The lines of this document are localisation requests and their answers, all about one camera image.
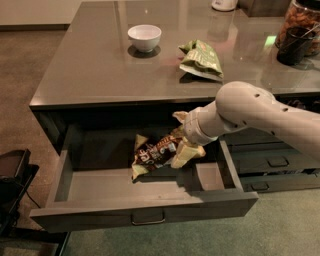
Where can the glass jar of snacks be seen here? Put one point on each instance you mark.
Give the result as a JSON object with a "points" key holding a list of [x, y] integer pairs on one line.
{"points": [[303, 13]]}

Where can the green chip bag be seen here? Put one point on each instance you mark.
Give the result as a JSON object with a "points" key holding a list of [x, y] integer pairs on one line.
{"points": [[201, 60]]}

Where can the right middle drawer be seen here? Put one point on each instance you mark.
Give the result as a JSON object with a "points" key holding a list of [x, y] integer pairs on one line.
{"points": [[272, 161]]}

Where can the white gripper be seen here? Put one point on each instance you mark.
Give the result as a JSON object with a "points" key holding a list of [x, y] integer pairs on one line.
{"points": [[192, 128]]}

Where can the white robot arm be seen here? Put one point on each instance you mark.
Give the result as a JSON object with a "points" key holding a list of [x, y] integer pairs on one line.
{"points": [[240, 105]]}

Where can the open grey top drawer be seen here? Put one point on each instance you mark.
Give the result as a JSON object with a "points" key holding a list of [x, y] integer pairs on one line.
{"points": [[93, 187]]}

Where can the metal drawer handle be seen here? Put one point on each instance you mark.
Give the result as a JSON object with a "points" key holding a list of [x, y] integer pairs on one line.
{"points": [[147, 217]]}

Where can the brown chip bag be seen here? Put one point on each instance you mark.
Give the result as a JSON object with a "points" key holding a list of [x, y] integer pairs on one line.
{"points": [[151, 154]]}

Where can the right lower drawer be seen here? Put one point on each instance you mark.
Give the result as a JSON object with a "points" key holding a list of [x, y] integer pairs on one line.
{"points": [[277, 183]]}

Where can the grey counter cabinet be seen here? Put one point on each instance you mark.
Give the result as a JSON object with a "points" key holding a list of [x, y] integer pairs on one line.
{"points": [[98, 79]]}

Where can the white container at back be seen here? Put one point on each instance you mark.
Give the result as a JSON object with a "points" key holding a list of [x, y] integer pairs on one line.
{"points": [[224, 5]]}

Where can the black cup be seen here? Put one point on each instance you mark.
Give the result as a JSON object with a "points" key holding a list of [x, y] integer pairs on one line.
{"points": [[295, 45]]}

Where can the right top drawer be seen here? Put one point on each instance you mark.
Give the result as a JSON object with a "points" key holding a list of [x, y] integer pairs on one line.
{"points": [[250, 136]]}

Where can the white bowl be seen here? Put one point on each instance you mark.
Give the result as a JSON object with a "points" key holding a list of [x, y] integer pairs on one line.
{"points": [[144, 37]]}

